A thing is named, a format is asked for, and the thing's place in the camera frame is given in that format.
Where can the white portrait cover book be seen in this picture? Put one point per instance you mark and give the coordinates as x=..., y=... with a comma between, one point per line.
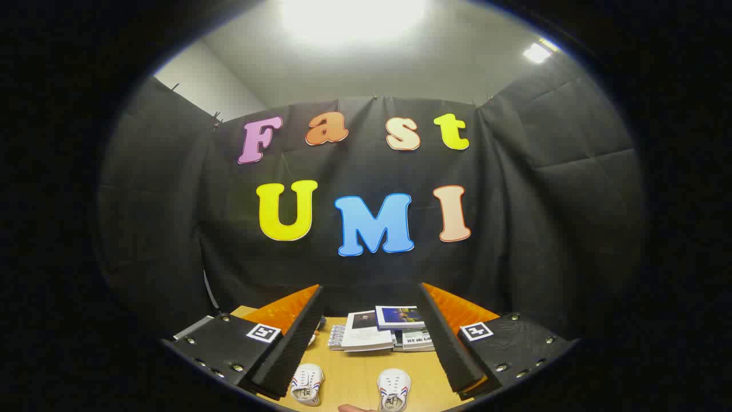
x=366, y=337

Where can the rectangular ceiling light panel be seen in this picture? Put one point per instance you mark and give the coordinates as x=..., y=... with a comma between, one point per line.
x=537, y=52

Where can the blue picture cover book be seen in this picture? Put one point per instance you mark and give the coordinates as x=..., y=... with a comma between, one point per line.
x=400, y=316

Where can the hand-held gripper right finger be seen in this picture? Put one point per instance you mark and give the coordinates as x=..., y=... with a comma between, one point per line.
x=449, y=343

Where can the pale green cover book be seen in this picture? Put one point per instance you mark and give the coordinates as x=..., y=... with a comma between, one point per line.
x=417, y=339

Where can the white striped canvas shoe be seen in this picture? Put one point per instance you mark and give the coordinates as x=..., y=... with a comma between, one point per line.
x=307, y=386
x=394, y=386

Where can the round ceiling light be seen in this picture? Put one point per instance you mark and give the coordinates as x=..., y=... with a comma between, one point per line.
x=351, y=17

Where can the grey patterned notebook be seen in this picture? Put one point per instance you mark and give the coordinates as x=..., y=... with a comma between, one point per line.
x=337, y=337

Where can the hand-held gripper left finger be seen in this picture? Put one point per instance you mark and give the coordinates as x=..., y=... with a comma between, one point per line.
x=291, y=343

